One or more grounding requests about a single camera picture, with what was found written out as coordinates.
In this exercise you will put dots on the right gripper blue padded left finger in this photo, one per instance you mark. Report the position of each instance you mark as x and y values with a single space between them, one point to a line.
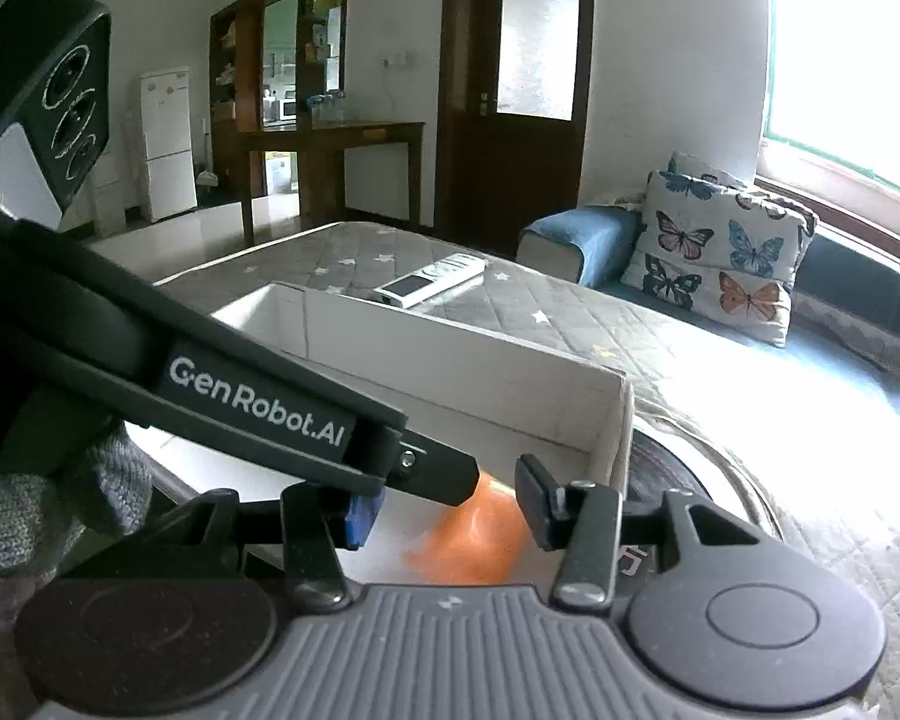
311 511

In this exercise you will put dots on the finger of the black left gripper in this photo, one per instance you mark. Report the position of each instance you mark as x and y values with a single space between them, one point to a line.
431 470

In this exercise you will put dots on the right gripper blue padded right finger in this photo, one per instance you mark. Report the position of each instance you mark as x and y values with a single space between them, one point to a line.
557 513

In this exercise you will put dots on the grey knit gloved hand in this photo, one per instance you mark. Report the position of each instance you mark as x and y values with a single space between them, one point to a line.
107 489

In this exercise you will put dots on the black cardboard box white inside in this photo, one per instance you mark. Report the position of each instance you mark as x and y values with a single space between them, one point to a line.
493 398

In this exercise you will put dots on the round black induction cooker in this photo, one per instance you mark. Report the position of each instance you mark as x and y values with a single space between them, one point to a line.
662 461

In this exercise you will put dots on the white remote control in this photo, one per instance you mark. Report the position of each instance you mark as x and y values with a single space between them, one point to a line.
431 280

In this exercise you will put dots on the white refrigerator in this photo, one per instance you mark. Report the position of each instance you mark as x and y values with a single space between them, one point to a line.
164 105

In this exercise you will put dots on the butterfly print cushion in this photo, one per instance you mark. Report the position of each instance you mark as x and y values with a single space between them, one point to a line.
713 246

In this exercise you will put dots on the dark wooden console table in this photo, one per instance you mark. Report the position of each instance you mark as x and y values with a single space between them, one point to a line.
322 191

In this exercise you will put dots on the dark wooden shelf cabinet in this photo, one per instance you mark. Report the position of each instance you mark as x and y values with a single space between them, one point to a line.
267 60

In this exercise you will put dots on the dark wooden door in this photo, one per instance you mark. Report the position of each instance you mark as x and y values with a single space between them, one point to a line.
514 86

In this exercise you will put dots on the blue sofa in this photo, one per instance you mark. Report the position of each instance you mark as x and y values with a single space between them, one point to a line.
842 303

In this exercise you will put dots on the window with green frame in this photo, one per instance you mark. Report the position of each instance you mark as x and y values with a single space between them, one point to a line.
834 82

